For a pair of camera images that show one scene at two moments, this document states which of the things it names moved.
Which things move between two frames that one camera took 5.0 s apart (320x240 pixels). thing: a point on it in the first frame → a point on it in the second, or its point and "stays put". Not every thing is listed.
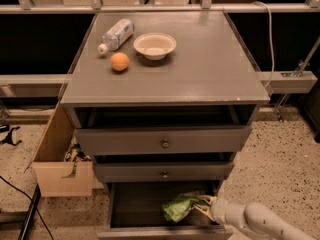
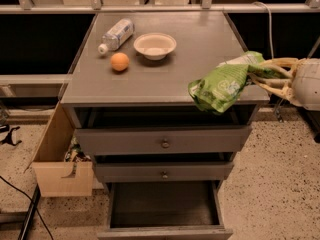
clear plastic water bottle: x=118 y=34 stays put
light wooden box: x=49 y=165 stays put
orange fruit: x=119 y=61 stays put
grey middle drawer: x=162 y=172 stays put
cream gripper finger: x=210 y=199 → x=282 y=62
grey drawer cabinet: x=180 y=120 stays put
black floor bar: x=31 y=213 stays put
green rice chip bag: x=175 y=209 → x=223 y=89
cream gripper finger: x=206 y=210 → x=283 y=87
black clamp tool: x=9 y=138 stays put
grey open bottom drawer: x=137 y=212 stays put
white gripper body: x=219 y=209 → x=308 y=83
